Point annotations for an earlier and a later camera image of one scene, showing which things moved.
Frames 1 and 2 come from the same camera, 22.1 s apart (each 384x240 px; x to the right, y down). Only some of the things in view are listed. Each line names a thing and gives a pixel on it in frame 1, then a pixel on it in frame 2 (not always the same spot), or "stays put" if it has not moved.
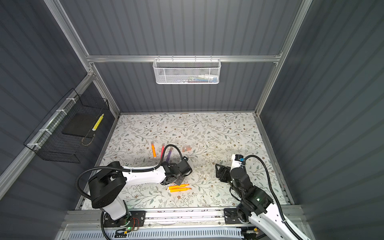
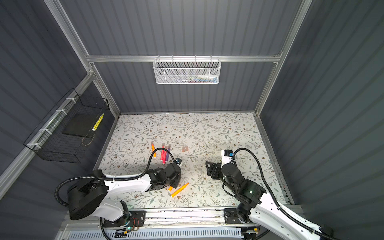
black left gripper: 180,181 to 178,179
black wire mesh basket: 65,134 stays put
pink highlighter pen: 162,150 stays put
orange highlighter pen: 153,149 stays put
